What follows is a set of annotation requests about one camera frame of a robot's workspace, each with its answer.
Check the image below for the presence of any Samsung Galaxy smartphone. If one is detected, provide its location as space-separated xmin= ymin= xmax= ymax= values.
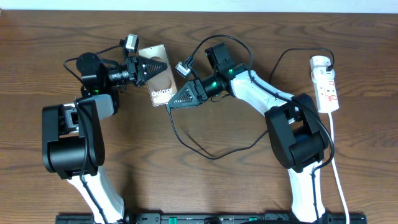
xmin=138 ymin=44 xmax=177 ymax=106

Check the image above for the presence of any black charger cable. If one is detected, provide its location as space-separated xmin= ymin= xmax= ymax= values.
xmin=165 ymin=47 xmax=335 ymax=161

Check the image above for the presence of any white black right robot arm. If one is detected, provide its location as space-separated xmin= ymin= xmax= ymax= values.
xmin=166 ymin=42 xmax=334 ymax=223

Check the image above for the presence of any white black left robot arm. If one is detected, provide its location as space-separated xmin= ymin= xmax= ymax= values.
xmin=42 ymin=52 xmax=168 ymax=223

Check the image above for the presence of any white power strip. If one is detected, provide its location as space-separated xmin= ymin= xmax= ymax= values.
xmin=310 ymin=55 xmax=339 ymax=114

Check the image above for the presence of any white power strip cord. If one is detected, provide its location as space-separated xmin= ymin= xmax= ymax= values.
xmin=327 ymin=112 xmax=351 ymax=224

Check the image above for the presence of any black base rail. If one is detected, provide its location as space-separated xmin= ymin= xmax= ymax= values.
xmin=55 ymin=212 xmax=368 ymax=224

